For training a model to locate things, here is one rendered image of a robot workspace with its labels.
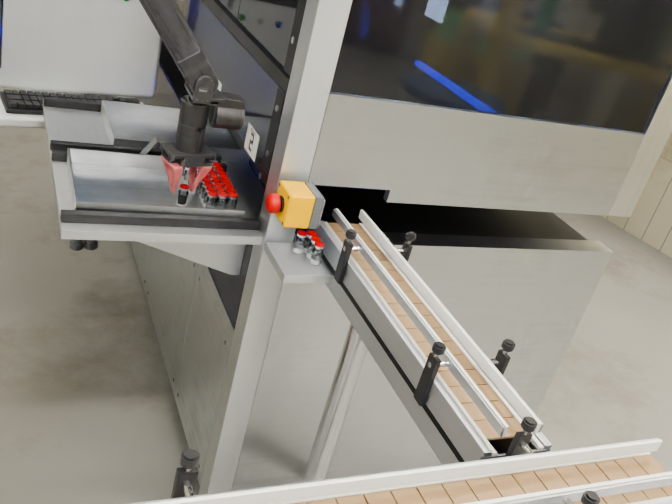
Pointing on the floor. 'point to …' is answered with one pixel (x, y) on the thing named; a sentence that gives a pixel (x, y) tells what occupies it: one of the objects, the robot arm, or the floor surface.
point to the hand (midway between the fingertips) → (182, 188)
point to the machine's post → (324, 25)
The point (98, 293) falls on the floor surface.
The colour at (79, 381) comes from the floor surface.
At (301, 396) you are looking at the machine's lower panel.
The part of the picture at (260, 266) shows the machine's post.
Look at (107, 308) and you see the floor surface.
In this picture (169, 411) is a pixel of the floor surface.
